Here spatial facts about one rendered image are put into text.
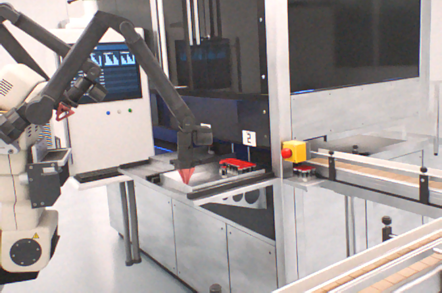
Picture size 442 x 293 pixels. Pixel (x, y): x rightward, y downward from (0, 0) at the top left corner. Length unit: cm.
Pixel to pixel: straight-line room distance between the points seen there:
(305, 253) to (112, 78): 131
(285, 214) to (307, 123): 38
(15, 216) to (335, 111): 131
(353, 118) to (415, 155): 52
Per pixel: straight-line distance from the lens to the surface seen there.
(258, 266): 208
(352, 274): 98
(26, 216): 177
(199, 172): 193
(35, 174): 170
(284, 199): 182
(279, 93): 173
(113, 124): 247
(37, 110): 152
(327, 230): 205
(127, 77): 248
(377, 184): 163
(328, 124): 194
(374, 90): 216
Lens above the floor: 138
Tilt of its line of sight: 9 degrees down
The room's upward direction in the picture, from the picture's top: 4 degrees counter-clockwise
